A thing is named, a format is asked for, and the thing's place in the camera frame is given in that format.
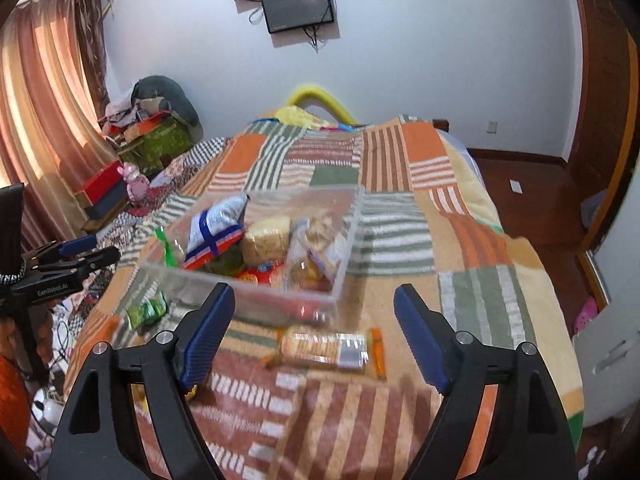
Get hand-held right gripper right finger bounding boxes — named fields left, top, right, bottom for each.
left=393, top=284, right=576, bottom=480

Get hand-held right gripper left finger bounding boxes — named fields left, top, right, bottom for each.
left=47, top=282, right=236, bottom=480

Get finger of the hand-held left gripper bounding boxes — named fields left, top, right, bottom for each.
left=30, top=246, right=121, bottom=281
left=27, top=234, right=98, bottom=263

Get small green snack packet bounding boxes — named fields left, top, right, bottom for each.
left=125, top=292, right=168, bottom=331

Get orange snack packet green band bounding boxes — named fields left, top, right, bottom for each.
left=154, top=226, right=186, bottom=268

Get red snack packet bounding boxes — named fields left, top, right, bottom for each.
left=235, top=266, right=286, bottom=286

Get long biscuit packet orange ends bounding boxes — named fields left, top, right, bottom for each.
left=265, top=327, right=388, bottom=381

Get blue white red chip bag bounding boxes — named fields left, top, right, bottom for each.
left=182, top=194, right=250, bottom=271

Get white sandwich cake packet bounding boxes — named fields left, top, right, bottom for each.
left=241, top=216, right=292, bottom=266

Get brown bread packet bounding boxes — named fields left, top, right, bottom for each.
left=287, top=255, right=336, bottom=293

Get clear plastic storage box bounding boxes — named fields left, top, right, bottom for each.
left=137, top=185, right=366, bottom=323

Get clear cracker packet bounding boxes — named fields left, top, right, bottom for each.
left=287, top=210, right=346, bottom=261

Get dark blue box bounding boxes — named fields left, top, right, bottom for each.
left=87, top=190, right=130, bottom=220

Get red box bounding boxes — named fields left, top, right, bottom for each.
left=81, top=162, right=124, bottom=202

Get patchwork checkered quilt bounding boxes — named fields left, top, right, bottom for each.
left=30, top=137, right=236, bottom=461

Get pink plush toy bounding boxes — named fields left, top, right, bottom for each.
left=122, top=162, right=149, bottom=202

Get striped orange green blanket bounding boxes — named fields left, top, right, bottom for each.
left=65, top=112, right=586, bottom=480

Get green bag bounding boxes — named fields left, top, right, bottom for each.
left=141, top=120, right=195, bottom=171

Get orange striped curtain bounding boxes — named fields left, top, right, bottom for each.
left=0, top=0, right=123, bottom=251

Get pink slipper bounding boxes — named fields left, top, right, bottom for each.
left=574, top=296, right=600, bottom=335

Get white wardrobe door pink hearts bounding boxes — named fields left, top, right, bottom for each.
left=572, top=160, right=640, bottom=428

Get yellow cushion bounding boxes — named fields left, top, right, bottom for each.
left=275, top=85, right=358, bottom=128

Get brown wooden door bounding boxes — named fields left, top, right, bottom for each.
left=565, top=0, right=640, bottom=261

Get black white braided strap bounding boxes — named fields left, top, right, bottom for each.
left=0, top=255, right=27, bottom=289

